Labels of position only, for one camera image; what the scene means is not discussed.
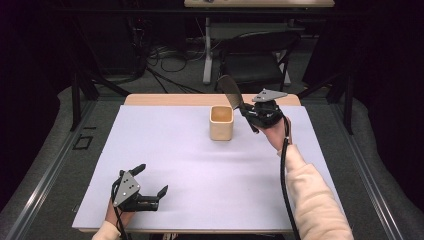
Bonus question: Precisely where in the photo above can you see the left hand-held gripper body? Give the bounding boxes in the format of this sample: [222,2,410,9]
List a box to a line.
[110,170,160,213]

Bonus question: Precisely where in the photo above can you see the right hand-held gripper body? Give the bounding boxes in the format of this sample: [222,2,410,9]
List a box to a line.
[248,88,289,130]

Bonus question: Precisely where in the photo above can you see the black comb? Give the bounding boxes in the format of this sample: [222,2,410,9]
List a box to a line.
[216,74,260,134]

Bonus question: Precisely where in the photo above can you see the beige square cup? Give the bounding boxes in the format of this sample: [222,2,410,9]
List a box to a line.
[208,105,235,142]

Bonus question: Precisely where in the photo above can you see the person's right hand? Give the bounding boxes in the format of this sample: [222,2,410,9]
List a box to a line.
[258,116,294,153]

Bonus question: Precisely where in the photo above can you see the person's left hand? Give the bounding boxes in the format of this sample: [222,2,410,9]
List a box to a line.
[104,199,135,229]

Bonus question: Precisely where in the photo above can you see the white table mat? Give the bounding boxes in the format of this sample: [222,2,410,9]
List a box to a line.
[71,104,344,231]

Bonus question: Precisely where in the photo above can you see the black folding chair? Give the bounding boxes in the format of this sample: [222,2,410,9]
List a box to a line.
[214,31,301,94]

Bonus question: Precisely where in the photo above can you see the wooden table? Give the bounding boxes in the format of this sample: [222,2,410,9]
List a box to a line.
[78,93,303,234]

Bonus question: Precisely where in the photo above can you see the black metal stand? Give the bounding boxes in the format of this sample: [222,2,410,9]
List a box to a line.
[297,71,355,136]
[69,71,132,133]

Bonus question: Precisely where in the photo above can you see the desk with white legs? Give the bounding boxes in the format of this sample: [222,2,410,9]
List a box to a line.
[183,0,336,86]

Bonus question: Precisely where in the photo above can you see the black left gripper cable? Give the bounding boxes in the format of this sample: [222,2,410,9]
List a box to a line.
[110,181,130,240]

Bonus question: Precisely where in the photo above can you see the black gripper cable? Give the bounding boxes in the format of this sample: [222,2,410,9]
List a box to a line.
[279,114,303,240]
[110,181,130,240]

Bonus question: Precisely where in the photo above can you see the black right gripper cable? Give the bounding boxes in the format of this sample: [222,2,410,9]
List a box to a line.
[279,114,303,240]

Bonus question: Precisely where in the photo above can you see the black floor cables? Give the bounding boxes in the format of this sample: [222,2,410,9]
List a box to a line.
[146,46,205,95]

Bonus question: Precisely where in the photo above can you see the metal floor rail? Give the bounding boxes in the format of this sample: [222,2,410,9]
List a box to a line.
[6,99,98,240]
[329,99,406,240]

